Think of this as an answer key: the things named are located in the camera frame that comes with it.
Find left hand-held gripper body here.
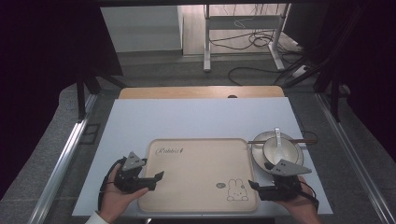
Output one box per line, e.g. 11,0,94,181
113,151,149,194

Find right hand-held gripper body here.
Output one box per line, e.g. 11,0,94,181
257,159,313,202

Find person's left hand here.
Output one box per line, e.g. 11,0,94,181
98,163,150,224

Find person's right hand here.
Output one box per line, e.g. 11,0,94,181
274,175,322,224

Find white ceramic plate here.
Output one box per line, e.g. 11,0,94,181
250,130,304,175

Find white ceramic bowl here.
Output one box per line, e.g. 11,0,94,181
262,136,300,166

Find beige tray with rabbit print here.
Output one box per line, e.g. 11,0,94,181
137,137,260,214

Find metal spoon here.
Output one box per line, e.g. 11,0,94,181
273,127,285,157

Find dark wooden chopsticks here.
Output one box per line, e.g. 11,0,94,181
247,138,318,146

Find white sleeve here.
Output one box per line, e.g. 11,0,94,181
84,210,112,224

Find white board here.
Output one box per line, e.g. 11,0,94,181
71,97,333,217

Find wooden table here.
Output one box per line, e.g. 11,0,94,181
118,85,286,100

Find black stand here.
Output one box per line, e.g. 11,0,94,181
283,55,351,123
75,66,128,123

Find white power strip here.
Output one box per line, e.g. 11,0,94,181
291,64,310,79

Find white cabinet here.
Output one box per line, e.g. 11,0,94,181
99,5,185,54

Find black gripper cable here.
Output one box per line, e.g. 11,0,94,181
97,157,127,213
298,179,320,210

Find metal rail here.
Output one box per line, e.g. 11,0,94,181
27,92,99,224
314,92,396,224

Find black floor cables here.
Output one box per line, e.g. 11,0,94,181
207,29,312,87

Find white desk frame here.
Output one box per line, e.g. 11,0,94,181
203,3,292,74

